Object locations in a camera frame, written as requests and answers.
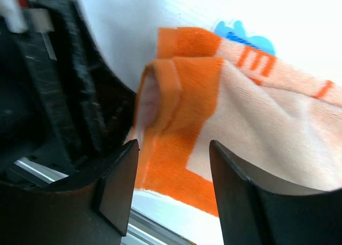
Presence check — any orange white towel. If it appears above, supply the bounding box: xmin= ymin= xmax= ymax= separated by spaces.
xmin=128 ymin=27 xmax=341 ymax=215

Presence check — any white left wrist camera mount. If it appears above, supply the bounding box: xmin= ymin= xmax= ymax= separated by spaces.
xmin=1 ymin=0 xmax=55 ymax=34

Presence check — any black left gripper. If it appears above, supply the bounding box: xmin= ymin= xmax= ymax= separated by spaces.
xmin=1 ymin=0 xmax=135 ymax=188

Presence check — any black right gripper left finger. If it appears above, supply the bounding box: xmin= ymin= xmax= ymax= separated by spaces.
xmin=1 ymin=140 xmax=139 ymax=244

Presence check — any aluminium table edge rail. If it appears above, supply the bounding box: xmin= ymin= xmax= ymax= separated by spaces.
xmin=9 ymin=157 xmax=194 ymax=244

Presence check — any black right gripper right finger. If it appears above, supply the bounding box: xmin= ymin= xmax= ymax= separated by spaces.
xmin=209 ymin=140 xmax=341 ymax=244

